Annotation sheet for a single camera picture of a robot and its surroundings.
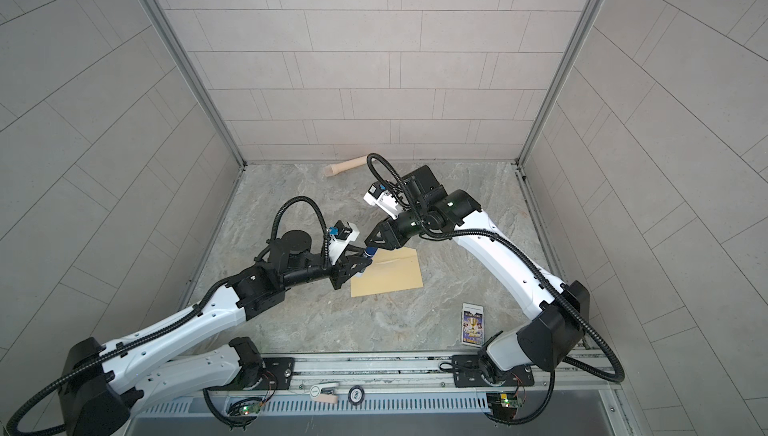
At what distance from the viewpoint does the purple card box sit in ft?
2.52

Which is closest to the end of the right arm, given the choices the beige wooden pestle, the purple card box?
the purple card box

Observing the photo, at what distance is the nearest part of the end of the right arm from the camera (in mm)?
513
